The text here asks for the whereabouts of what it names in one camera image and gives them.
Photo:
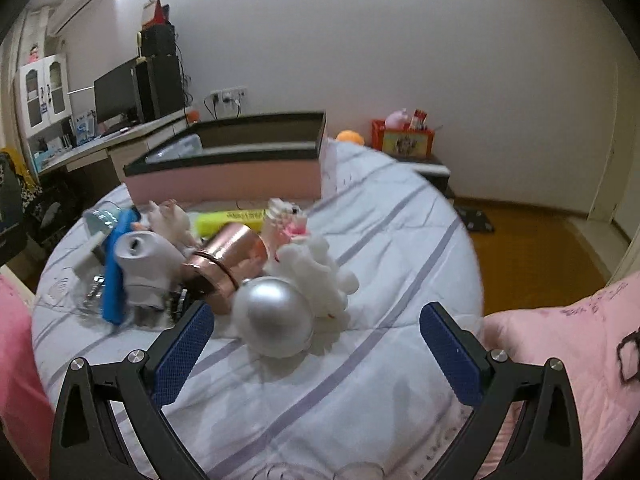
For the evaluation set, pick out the white wall cabinet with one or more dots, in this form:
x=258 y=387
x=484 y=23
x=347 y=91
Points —
x=43 y=96

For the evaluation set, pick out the silver ball white plush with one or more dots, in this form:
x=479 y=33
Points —
x=275 y=314

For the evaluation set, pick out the wall power strip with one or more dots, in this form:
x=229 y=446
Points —
x=228 y=96

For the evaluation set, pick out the yellow tube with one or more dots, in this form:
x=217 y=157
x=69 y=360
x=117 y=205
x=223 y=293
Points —
x=207 y=224

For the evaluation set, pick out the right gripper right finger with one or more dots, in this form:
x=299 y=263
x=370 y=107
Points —
x=546 y=441

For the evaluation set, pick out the pink white block figure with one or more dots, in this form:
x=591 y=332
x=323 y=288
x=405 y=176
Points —
x=283 y=223

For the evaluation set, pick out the pig plush doll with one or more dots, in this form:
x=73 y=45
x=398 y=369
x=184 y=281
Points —
x=170 y=221

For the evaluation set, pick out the orange octopus plush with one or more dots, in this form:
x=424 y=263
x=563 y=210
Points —
x=350 y=136

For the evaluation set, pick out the teal mouse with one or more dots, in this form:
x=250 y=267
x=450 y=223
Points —
x=102 y=218

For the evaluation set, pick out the black speaker box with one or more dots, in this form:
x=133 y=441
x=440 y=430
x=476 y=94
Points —
x=157 y=40

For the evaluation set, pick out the white desk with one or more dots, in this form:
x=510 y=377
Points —
x=121 y=148

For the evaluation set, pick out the black computer monitor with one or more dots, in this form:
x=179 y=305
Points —
x=114 y=94

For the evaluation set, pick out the striped white bedsheet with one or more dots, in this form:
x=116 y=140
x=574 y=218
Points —
x=366 y=399

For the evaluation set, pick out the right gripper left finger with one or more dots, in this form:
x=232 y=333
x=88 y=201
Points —
x=86 y=440

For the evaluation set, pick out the low black white bench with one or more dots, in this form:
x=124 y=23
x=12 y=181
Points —
x=431 y=169

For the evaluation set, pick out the pink black storage box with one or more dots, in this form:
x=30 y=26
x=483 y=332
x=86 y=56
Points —
x=247 y=158

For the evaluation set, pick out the red toy crate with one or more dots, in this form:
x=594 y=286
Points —
x=401 y=143

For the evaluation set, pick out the white air conditioner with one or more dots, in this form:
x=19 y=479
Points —
x=66 y=11

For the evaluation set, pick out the pink quilt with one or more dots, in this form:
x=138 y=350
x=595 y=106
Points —
x=587 y=337

